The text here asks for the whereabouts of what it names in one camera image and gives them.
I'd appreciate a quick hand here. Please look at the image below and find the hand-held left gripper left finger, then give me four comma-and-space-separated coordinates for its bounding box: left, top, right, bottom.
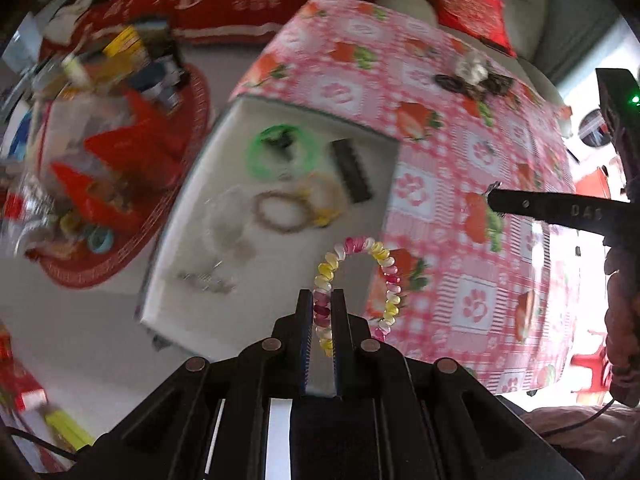
75, 289, 315, 480

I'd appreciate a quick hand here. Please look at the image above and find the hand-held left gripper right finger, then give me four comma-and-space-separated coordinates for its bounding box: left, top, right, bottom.
332, 289, 581, 480

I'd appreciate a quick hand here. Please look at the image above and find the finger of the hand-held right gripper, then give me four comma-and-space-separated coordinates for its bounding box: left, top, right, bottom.
487, 187, 628, 247

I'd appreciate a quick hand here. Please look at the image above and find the colourful spiral hair tie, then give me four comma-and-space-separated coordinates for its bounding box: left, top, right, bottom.
312, 236, 403, 359

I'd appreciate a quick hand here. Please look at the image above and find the silver rhinestone hair clip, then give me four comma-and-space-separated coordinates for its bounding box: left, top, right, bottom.
175, 260, 239, 296

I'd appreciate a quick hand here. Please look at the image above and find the yellow bead hair tie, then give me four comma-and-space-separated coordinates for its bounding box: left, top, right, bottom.
295, 172, 346, 229

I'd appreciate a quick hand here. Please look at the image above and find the black hair claw clip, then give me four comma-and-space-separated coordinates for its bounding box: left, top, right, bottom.
329, 138, 375, 205

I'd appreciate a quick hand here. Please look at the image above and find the white tray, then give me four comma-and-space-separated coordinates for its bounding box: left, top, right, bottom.
136, 96, 402, 396

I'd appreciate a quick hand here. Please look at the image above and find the person's right hand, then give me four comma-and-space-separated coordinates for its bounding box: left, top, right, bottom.
602, 247, 632, 387

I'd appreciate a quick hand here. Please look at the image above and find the red bucket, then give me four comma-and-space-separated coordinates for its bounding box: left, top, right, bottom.
574, 167, 619, 202

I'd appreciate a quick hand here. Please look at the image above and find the pink strawberry print tablecloth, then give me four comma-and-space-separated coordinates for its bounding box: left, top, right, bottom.
229, 0, 577, 397

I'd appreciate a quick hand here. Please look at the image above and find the leopard print scrunchie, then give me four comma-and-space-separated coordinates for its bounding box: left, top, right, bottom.
479, 75, 516, 97

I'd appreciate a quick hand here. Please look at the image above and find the white polka dot scrunchie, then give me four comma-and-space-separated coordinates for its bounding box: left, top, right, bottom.
452, 50, 494, 86

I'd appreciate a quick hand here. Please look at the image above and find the red plastic chair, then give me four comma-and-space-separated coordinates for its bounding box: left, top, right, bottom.
569, 344, 614, 402

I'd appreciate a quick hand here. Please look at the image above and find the red cushion with gold print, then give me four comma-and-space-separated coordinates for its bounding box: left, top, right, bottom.
426, 0, 519, 59

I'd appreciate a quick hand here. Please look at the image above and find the small black hair clip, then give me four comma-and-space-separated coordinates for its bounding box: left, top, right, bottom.
265, 130, 297, 152

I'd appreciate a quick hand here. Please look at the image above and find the blue tape roll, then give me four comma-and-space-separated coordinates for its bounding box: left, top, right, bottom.
84, 226, 117, 255

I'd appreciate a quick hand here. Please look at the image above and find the person's leg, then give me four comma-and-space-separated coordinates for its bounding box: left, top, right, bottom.
519, 404, 640, 480

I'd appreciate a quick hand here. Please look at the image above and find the yellow packet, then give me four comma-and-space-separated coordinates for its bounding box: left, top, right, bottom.
44, 406, 97, 452

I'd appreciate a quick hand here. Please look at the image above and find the red plastic bag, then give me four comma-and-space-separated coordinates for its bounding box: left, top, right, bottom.
50, 90, 187, 232

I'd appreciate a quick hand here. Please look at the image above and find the red box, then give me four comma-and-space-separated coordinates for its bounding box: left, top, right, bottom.
0, 360, 49, 412

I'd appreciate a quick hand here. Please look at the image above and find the red cushion with white print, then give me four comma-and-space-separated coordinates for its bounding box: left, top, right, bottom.
80, 0, 382, 47

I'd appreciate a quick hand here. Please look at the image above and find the yellow box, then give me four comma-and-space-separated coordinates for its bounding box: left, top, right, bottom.
102, 26, 152, 62

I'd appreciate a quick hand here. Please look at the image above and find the brown bead bracelet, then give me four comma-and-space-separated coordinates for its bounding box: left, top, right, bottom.
255, 189, 314, 235

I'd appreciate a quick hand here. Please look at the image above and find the green bracelet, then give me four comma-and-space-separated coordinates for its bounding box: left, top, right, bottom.
246, 125, 321, 181

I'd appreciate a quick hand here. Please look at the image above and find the black cable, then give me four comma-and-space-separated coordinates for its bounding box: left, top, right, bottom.
540, 399, 619, 439

